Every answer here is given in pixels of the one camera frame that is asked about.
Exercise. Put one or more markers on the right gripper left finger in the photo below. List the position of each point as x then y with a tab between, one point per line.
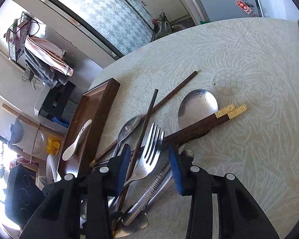
78	206

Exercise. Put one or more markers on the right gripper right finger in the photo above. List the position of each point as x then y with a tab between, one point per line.
239	214

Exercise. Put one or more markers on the white ceramic spoon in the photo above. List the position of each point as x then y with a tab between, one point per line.
71	150

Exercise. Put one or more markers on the silver table knife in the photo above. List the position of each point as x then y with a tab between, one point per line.
136	217

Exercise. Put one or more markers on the silver fork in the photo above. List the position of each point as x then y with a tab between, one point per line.
147	162

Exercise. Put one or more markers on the wooden chopstick gold tip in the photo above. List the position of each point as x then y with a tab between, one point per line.
214	123
204	124

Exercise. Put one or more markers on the small dark metal spoon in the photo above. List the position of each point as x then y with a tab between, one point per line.
125	131

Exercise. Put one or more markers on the large spoon textured handle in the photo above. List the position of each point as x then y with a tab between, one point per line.
196	105

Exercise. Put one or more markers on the white kitchen cabinet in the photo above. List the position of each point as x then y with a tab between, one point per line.
175	10

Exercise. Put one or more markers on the yellow cloth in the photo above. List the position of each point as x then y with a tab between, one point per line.
53	145

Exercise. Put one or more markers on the wooden ladder rack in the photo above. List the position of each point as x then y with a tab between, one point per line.
39	127

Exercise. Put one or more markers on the brown wooden tray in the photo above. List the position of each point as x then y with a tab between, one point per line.
95	104

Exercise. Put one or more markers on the white sink basin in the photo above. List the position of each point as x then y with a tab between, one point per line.
42	96

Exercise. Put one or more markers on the grey hanging towel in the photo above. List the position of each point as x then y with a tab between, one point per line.
48	75

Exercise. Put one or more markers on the pink striped hanging towel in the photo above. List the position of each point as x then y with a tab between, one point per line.
48	53

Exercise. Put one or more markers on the plastic bag on floor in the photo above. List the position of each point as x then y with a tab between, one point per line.
162	27

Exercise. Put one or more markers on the patterned sliding door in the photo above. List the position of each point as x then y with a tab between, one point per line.
125	24

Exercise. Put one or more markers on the black wire wall shelf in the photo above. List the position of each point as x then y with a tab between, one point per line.
17	33

